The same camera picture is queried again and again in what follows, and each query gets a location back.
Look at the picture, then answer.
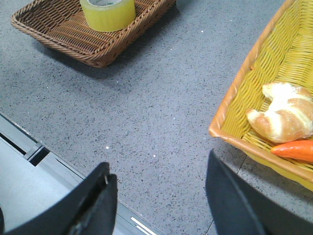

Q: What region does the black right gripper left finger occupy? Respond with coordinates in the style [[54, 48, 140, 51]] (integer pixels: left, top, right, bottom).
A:
[[0, 162, 117, 235]]

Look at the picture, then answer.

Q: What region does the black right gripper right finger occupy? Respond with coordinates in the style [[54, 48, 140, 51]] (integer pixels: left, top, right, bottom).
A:
[[205, 150, 313, 235]]

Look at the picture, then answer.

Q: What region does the yellow packing tape roll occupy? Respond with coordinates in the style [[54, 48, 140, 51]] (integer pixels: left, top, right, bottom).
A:
[[80, 0, 136, 32]]

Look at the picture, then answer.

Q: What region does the orange carrot toy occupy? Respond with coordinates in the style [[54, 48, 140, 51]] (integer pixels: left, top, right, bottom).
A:
[[270, 140, 313, 162]]

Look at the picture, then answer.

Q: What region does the yellow woven basket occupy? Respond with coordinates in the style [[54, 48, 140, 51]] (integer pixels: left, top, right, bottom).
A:
[[209, 0, 313, 189]]

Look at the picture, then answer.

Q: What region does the croissant bread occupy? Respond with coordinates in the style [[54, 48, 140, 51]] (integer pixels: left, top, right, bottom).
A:
[[246, 82, 313, 143]]

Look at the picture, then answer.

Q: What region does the brown wicker basket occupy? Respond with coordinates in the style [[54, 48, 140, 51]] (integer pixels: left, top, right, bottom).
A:
[[11, 0, 175, 68]]

